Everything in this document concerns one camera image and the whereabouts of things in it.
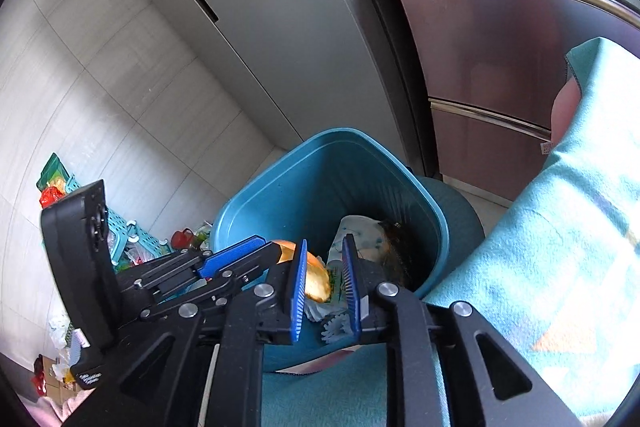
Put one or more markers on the green and white plastic bag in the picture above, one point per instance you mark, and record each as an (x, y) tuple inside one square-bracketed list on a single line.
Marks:
[(202, 234)]

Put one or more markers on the blue plastic waste bin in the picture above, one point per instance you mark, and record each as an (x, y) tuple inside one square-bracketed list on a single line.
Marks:
[(310, 177)]

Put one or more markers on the silver refrigerator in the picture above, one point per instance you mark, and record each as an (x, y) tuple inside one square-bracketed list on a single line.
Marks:
[(300, 7)]

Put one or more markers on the metallic brown kitchen cabinet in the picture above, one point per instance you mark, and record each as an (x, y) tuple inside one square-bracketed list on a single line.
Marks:
[(475, 47)]

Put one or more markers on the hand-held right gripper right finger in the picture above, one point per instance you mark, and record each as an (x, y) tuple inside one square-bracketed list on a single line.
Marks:
[(351, 292)]

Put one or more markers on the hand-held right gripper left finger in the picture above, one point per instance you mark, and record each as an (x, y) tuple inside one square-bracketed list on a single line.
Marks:
[(299, 292)]

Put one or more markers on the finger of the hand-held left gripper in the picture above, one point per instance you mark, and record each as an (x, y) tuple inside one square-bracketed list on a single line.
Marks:
[(230, 254), (235, 279)]

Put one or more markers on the red plastic cup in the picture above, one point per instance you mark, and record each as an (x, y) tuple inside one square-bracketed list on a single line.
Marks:
[(182, 238)]

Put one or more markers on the dark teal round seat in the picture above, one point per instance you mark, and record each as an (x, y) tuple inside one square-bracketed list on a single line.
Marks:
[(460, 217)]

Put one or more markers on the small red packet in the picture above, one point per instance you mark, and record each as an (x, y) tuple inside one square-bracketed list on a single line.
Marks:
[(39, 374)]

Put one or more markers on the turquoise plastic basket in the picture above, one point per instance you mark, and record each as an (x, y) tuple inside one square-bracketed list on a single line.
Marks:
[(122, 232)]

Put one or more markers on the orange fruit peel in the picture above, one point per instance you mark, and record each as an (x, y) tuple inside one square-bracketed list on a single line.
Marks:
[(317, 279)]

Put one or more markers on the white printed wrapper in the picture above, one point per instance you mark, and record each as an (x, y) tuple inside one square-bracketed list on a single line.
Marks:
[(365, 237)]

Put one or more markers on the colourful snack packet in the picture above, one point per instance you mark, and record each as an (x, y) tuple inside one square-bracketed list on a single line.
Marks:
[(52, 177)]

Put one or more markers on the white crumpled plastic bag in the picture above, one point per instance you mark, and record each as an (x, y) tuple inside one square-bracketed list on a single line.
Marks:
[(137, 257)]

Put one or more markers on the brown cardboard piece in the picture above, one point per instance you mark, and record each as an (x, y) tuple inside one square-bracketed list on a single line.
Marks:
[(60, 382)]

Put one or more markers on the green printed wrapper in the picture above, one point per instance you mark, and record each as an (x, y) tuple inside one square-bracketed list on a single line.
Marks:
[(336, 279)]

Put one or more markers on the dark brown husk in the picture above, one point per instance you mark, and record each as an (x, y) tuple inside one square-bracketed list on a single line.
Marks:
[(397, 252)]

